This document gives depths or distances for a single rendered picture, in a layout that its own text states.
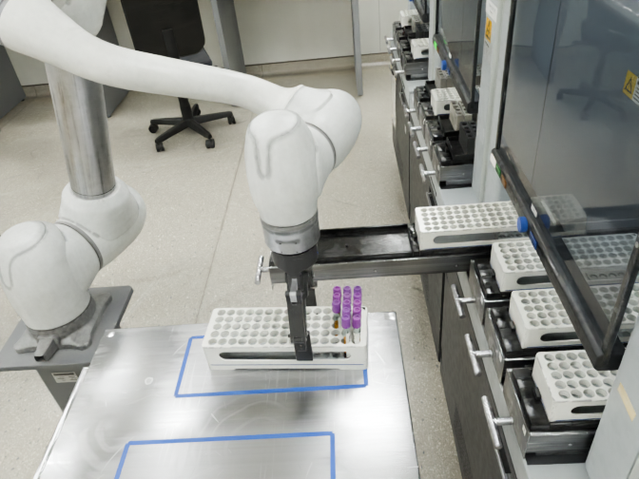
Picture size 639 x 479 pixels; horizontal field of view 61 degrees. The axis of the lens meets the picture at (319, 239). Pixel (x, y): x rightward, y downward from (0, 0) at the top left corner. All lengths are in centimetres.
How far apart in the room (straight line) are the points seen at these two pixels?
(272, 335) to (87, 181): 57
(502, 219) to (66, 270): 98
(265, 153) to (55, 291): 72
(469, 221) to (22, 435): 171
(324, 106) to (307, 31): 384
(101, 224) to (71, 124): 25
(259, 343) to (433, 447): 101
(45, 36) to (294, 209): 44
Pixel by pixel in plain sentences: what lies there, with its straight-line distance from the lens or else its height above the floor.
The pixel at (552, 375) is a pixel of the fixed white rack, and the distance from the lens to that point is 99.
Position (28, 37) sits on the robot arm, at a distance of 95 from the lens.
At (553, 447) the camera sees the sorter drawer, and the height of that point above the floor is 77.
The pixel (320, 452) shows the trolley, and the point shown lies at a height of 82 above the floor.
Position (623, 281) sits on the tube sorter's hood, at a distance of 76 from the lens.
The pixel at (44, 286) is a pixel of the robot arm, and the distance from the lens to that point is 131.
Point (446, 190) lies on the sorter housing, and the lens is 162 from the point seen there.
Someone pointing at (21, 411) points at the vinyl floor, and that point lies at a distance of 237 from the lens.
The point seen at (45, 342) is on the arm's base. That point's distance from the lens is 140.
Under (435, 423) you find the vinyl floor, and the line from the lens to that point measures 194.
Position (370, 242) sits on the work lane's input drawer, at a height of 80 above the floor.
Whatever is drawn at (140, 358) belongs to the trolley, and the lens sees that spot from 113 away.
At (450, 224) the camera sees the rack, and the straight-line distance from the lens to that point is 125.
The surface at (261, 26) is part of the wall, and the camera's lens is 473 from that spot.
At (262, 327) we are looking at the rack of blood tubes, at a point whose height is 88.
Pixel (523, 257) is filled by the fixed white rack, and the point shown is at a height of 85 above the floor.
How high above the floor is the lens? 159
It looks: 37 degrees down
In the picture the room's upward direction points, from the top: 7 degrees counter-clockwise
